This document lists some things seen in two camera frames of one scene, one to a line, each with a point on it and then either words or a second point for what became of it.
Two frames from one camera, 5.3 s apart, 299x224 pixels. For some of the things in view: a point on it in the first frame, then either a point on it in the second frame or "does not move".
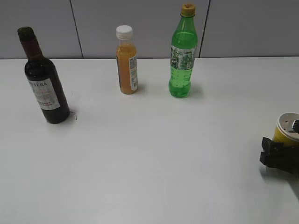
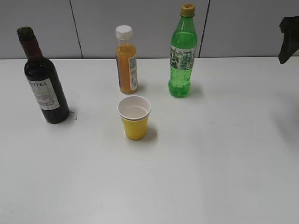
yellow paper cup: (287, 129) to (134, 111)
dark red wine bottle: (43, 78) does not move
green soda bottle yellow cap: (184, 40) does not move
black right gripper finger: (278, 154) to (289, 26)
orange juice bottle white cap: (126, 60) does not move
